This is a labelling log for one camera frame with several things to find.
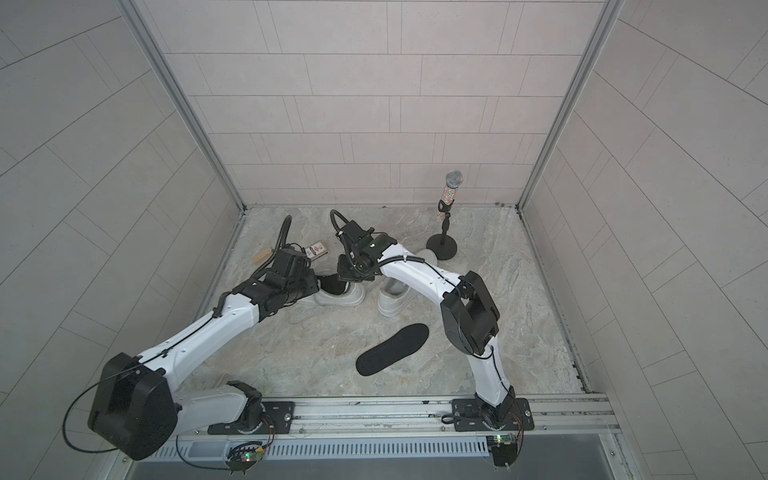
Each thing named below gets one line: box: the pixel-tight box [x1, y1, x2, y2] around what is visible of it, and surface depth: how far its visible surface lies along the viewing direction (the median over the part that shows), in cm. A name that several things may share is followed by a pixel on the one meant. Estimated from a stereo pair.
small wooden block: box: [252, 248, 273, 265], surface depth 103 cm
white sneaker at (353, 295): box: [314, 279, 365, 307], surface depth 84 cm
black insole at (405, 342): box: [356, 323, 429, 375], surface depth 84 cm
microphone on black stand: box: [426, 170, 464, 261], surface depth 95 cm
